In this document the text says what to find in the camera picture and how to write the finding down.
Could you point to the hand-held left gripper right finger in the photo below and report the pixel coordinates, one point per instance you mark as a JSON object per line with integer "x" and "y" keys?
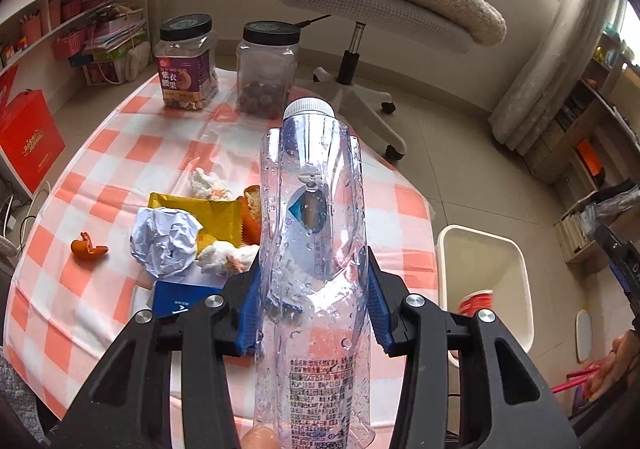
{"x": 380, "y": 316}

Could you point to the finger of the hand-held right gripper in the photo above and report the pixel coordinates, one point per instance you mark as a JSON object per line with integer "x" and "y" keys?
{"x": 622, "y": 274}

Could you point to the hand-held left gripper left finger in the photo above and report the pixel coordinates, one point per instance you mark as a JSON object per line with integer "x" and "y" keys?
{"x": 249, "y": 314}

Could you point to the stained white tissue wad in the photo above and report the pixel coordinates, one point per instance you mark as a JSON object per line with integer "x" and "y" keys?
{"x": 220, "y": 256}
{"x": 205, "y": 184}

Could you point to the blue and white box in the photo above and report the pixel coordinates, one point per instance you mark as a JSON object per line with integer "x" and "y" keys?
{"x": 185, "y": 296}

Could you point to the clear plastic water bottle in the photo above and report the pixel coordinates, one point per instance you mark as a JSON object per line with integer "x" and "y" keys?
{"x": 312, "y": 254}

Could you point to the orange snack wrapper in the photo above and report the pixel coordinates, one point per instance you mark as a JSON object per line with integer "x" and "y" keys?
{"x": 250, "y": 214}

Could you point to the yellow snack wrapper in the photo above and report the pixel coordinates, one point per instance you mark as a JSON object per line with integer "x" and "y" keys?
{"x": 210, "y": 216}

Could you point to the white paper ball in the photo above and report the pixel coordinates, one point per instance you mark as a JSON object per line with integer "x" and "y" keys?
{"x": 162, "y": 241}

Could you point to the white plastic bin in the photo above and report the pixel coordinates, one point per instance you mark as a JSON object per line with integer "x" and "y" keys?
{"x": 505, "y": 249}

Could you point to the orange peel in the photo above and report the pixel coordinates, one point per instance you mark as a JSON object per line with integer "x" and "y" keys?
{"x": 87, "y": 249}

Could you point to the person's left hand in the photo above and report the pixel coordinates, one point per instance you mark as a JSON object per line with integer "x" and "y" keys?
{"x": 259, "y": 438}

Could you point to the red striped packet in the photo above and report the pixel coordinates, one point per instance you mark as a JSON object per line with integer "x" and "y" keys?
{"x": 475, "y": 304}

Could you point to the wooden bookshelf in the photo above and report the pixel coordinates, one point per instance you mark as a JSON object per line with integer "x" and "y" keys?
{"x": 575, "y": 144}

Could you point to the orange checked tablecloth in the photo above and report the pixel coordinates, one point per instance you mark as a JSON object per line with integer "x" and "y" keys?
{"x": 125, "y": 154}

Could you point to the beige lace curtain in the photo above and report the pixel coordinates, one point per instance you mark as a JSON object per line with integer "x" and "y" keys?
{"x": 550, "y": 64}

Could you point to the clear jar with brown balls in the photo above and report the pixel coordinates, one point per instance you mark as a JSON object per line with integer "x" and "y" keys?
{"x": 265, "y": 74}

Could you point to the grey sofa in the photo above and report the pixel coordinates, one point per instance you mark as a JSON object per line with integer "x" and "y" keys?
{"x": 17, "y": 389}

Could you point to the nut jar with purple label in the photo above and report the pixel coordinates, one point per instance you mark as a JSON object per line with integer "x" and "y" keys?
{"x": 185, "y": 74}

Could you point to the red gift box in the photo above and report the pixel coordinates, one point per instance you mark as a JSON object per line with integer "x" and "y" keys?
{"x": 30, "y": 139}

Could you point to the grey swivel chair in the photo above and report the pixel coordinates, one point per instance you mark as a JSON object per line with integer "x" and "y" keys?
{"x": 360, "y": 4}

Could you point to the stack of papers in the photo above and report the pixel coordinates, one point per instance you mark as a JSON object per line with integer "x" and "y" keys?
{"x": 117, "y": 29}

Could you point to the pink plastic basket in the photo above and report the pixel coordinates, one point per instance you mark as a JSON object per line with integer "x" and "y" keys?
{"x": 72, "y": 46}

